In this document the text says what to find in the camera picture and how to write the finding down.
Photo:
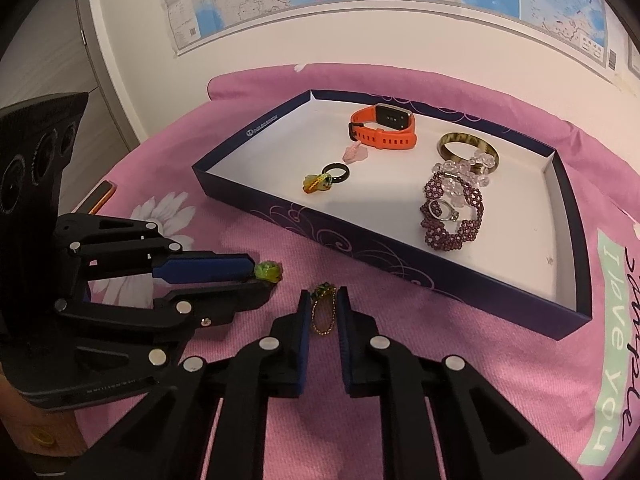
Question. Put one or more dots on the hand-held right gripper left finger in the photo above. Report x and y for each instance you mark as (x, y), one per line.
(302, 350)

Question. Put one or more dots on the tortoiseshell bangle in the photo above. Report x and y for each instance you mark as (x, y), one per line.
(450, 140)

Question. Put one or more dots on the navy cardboard box lid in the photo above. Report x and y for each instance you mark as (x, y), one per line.
(390, 200)

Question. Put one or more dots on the pink printed blanket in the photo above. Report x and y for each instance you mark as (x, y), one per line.
(500, 385)

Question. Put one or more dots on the brown wooden board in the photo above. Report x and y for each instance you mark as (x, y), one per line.
(50, 425)

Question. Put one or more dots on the orange smartwatch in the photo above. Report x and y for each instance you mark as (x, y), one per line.
(395, 137)

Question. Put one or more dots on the small green charm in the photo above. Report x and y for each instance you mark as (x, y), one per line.
(269, 271)

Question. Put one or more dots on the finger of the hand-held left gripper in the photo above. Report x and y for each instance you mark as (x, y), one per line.
(210, 267)
(225, 302)

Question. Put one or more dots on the grey cabinet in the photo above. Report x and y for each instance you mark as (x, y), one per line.
(60, 60)

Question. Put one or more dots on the green orange charm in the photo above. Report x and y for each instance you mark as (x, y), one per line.
(315, 183)

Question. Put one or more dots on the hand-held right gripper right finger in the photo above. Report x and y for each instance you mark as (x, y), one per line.
(345, 355)

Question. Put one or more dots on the orange edged flat case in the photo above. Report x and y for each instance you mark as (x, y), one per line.
(100, 197)

